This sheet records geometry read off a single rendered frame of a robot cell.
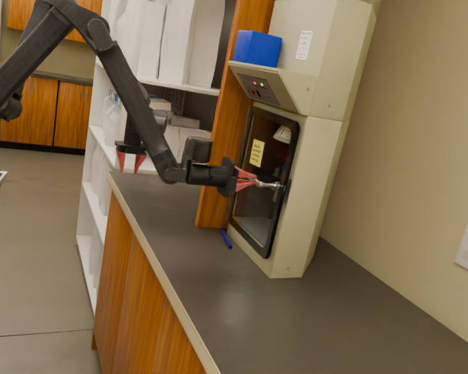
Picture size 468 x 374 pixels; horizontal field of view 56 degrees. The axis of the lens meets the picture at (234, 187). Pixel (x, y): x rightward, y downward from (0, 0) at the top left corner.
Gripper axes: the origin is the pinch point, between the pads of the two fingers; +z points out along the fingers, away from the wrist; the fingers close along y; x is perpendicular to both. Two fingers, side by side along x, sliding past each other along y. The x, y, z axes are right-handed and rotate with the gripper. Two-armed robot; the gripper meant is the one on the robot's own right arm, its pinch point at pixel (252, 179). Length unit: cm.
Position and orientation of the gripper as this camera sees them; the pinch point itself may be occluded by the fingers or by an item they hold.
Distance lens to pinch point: 125.8
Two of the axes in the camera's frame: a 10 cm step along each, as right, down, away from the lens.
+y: 1.9, -9.5, -2.5
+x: -3.9, -3.1, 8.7
